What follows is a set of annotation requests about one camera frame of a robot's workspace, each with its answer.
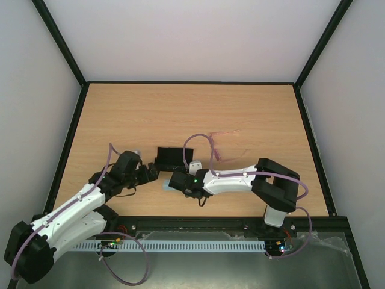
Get light blue cleaning cloth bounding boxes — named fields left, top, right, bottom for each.
left=162, top=179, right=174, bottom=191

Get black sunglasses case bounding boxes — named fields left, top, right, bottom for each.
left=154, top=147, right=194, bottom=172

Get pink sunglasses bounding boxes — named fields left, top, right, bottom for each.
left=209, top=129, right=248, bottom=163

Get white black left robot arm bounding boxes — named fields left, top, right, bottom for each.
left=4, top=151, right=159, bottom=284

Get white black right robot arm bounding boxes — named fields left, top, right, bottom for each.
left=170, top=158, right=307, bottom=236

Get light blue slotted cable duct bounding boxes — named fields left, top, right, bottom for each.
left=69, top=239, right=267, bottom=253

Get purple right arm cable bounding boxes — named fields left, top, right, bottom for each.
left=183, top=134, right=312, bottom=260

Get black aluminium frame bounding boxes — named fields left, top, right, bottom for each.
left=33, top=1, right=369, bottom=288

